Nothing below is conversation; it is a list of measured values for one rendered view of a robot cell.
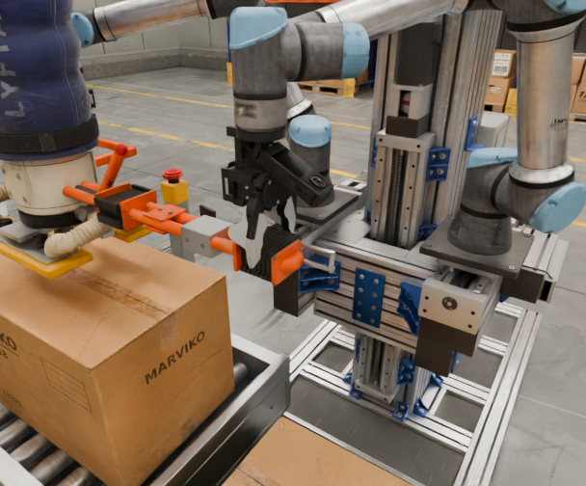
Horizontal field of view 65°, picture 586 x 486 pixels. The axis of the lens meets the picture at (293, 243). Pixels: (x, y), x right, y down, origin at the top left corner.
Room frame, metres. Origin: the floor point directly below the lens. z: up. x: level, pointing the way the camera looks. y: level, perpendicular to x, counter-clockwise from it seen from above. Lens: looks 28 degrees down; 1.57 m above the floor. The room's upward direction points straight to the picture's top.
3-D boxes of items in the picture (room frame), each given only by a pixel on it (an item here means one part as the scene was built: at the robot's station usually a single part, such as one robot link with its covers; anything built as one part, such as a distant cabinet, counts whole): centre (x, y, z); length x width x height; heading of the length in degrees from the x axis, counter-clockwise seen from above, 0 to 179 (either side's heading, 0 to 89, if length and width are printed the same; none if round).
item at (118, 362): (0.99, 0.53, 0.75); 0.60 x 0.40 x 0.40; 58
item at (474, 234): (1.02, -0.46, 1.09); 0.15 x 0.15 x 0.10
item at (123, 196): (0.85, 0.33, 1.20); 0.10 x 0.08 x 0.06; 147
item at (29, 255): (0.91, 0.59, 1.10); 0.34 x 0.10 x 0.05; 57
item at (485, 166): (1.01, -0.46, 1.20); 0.13 x 0.12 x 0.14; 22
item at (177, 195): (1.53, 0.42, 0.50); 0.07 x 0.07 x 1.00; 57
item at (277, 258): (0.65, 0.04, 1.20); 0.08 x 0.07 x 0.05; 57
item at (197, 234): (0.73, 0.15, 1.20); 0.07 x 0.07 x 0.04; 57
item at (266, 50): (0.67, 0.04, 1.50); 0.09 x 0.08 x 0.11; 112
